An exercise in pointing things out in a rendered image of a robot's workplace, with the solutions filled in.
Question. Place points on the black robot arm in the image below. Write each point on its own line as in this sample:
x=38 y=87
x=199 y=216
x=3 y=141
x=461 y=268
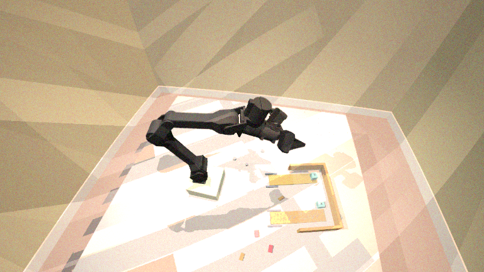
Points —
x=224 y=122

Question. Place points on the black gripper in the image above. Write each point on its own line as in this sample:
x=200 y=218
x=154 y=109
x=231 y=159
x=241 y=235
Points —
x=286 y=139

